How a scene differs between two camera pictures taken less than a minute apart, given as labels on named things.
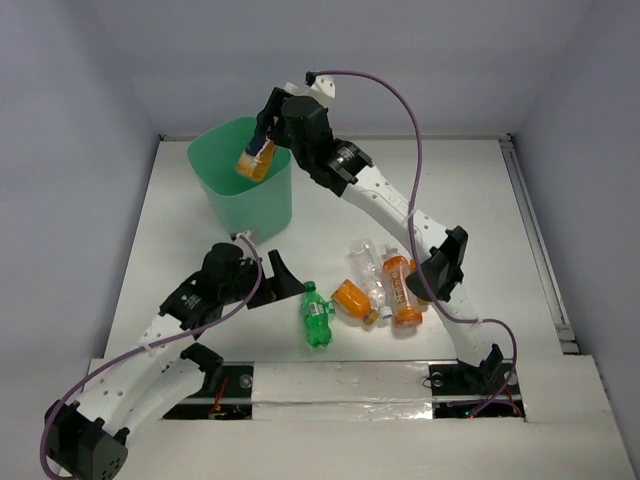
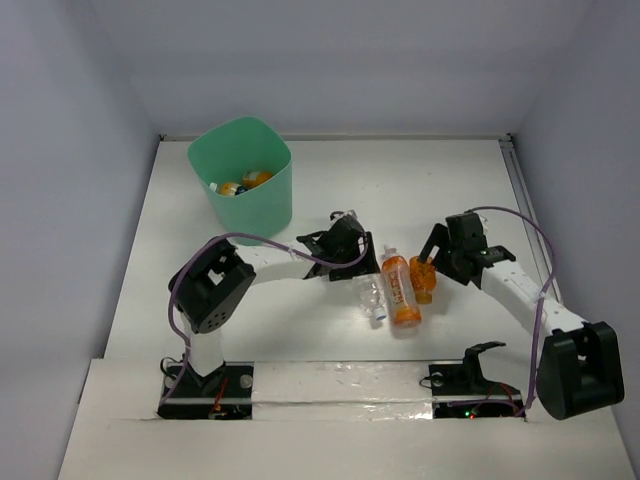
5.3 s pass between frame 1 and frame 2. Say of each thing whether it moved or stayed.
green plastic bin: stayed
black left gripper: moved
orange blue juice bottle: moved
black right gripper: moved
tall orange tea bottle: stayed
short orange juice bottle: moved
